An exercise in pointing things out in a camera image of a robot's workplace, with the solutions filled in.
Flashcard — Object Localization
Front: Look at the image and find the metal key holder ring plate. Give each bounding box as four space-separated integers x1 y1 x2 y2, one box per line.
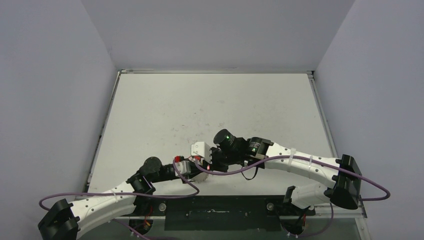
189 171 210 184

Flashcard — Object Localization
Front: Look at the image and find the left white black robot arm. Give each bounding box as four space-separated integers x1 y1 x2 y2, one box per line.
37 156 201 240

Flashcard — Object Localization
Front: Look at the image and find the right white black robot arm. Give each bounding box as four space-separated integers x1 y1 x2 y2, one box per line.
201 129 362 215

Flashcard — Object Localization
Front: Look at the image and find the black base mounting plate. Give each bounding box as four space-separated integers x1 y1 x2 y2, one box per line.
124 195 316 234

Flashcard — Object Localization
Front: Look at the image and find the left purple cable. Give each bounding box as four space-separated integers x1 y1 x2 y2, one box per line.
38 157 201 240

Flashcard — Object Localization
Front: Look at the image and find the purple cable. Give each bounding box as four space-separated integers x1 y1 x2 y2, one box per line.
38 157 201 240
193 154 392 239

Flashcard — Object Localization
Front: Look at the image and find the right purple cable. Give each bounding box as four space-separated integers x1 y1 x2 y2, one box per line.
193 154 392 239

